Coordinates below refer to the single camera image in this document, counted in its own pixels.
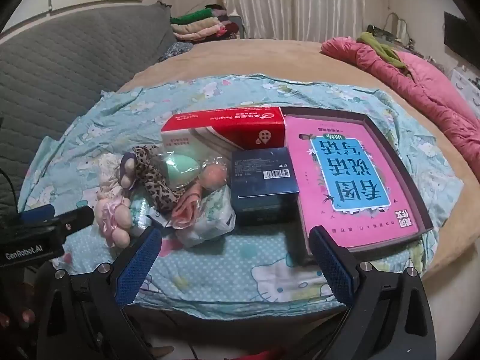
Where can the red and white box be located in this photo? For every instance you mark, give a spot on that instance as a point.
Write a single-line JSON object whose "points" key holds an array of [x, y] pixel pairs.
{"points": [[225, 120]]}

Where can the pink cloth packet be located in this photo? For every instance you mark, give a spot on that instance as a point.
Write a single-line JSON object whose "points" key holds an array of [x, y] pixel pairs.
{"points": [[185, 213]]}

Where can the dark floral cloth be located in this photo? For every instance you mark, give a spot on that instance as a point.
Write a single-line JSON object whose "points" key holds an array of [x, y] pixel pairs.
{"points": [[176, 50]]}

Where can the white curtain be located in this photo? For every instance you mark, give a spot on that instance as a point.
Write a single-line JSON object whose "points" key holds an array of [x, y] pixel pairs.
{"points": [[300, 0]]}

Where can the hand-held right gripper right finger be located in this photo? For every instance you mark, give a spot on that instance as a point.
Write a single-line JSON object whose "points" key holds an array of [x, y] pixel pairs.
{"points": [[333, 266]]}

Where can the cartoon cat printed blanket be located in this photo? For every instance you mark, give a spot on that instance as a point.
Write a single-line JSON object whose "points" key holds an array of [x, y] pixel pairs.
{"points": [[225, 93]]}

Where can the beige bed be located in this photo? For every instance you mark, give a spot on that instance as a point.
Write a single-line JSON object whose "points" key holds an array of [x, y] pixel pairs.
{"points": [[262, 56]]}

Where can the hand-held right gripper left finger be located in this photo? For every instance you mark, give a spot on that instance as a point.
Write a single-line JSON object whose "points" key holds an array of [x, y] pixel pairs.
{"points": [[138, 266]]}

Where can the beige plush rabbit doll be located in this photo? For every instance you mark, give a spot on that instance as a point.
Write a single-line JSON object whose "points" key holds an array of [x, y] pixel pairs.
{"points": [[112, 213]]}

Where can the pink quilt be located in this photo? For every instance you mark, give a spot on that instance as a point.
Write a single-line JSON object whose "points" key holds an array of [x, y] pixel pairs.
{"points": [[431, 82]]}

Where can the leopard print scrunchie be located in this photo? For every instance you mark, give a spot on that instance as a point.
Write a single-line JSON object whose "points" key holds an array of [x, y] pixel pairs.
{"points": [[157, 195]]}

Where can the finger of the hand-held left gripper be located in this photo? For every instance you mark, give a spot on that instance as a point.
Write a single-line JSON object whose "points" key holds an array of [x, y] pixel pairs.
{"points": [[37, 213], [75, 220]]}

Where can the person's left hand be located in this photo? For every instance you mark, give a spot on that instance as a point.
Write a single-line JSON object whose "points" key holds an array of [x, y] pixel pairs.
{"points": [[22, 317]]}

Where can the black television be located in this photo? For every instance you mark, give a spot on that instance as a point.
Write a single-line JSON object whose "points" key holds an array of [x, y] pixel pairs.
{"points": [[461, 33]]}

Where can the green cloth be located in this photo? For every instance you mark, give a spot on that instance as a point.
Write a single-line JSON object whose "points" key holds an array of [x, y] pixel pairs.
{"points": [[378, 45]]}

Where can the white cartoon printed packet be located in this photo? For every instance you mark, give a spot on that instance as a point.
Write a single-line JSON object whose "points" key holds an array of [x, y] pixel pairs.
{"points": [[210, 225]]}

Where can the stack of folded clothes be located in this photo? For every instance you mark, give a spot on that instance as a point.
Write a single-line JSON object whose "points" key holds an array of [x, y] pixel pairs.
{"points": [[195, 26]]}

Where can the white drawer cabinet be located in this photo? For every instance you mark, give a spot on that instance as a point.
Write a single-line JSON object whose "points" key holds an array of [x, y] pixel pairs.
{"points": [[467, 86]]}

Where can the dark blue box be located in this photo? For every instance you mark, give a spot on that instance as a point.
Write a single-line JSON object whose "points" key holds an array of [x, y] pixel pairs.
{"points": [[258, 195]]}

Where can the grey quilted headboard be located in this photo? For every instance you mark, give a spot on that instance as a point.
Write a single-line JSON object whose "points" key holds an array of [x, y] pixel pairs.
{"points": [[56, 82]]}

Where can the makeup sponge packet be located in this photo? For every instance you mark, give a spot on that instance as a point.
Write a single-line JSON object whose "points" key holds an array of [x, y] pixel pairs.
{"points": [[178, 170]]}

